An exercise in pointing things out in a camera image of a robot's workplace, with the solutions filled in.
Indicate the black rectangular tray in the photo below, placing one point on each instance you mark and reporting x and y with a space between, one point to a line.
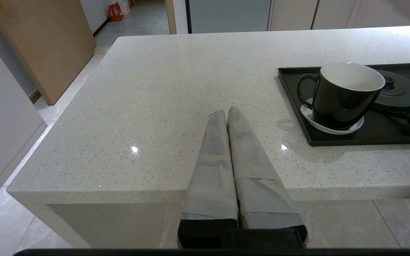
297 81

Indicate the round white coaster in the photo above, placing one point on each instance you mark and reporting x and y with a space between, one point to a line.
309 117

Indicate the red bag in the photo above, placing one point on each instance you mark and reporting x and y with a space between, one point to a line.
115 11

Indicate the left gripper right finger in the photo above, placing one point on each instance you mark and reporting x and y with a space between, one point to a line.
261 192

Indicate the white shopping bag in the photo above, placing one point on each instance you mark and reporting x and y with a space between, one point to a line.
124 6

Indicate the brown wooden door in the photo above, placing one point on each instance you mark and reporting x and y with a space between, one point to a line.
48 39

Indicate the grey sink base cabinet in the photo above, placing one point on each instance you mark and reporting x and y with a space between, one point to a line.
311 14

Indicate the tall grey cabinet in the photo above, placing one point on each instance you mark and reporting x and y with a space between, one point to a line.
229 16

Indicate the white side cabinet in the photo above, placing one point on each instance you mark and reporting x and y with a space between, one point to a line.
2 106

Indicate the grey counter drawer cabinet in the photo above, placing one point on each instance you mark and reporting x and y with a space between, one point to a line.
393 12

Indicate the black round kettle base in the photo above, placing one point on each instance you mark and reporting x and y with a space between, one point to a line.
400 92

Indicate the black cup white inside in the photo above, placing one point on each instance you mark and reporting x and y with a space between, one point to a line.
340 99

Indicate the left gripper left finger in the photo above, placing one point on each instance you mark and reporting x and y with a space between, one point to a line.
212 177

